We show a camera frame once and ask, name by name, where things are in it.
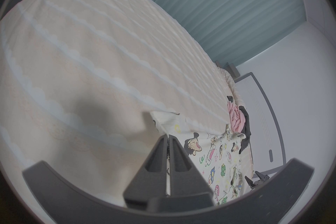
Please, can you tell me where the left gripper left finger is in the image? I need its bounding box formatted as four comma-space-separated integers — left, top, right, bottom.
123, 135, 169, 202

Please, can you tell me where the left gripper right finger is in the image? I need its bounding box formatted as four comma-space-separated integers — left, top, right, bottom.
169, 135, 214, 200

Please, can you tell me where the white printed pyjama top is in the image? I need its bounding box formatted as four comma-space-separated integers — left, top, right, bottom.
151, 110, 250, 206

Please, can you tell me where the bed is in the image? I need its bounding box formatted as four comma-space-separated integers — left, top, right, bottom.
0, 0, 286, 208

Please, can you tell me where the black garment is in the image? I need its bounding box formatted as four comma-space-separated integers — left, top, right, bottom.
238, 107, 252, 153

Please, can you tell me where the pink garment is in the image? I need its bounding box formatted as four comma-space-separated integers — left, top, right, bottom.
227, 102, 246, 133

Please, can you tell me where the grey bedside table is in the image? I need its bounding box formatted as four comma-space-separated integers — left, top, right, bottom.
215, 61, 240, 77

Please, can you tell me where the blue-green curtain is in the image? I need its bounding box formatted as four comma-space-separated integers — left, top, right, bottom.
64, 0, 308, 68

